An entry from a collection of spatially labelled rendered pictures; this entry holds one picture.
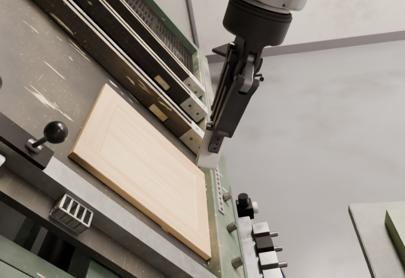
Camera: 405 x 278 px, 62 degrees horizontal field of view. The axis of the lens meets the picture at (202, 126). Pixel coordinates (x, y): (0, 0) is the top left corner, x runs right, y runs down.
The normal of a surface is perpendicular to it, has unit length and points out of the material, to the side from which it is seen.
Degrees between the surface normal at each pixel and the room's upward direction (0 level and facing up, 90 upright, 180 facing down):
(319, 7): 90
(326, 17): 90
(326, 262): 0
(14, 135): 60
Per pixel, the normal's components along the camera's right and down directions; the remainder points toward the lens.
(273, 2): 0.00, 0.51
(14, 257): 0.77, -0.57
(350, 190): -0.17, -0.84
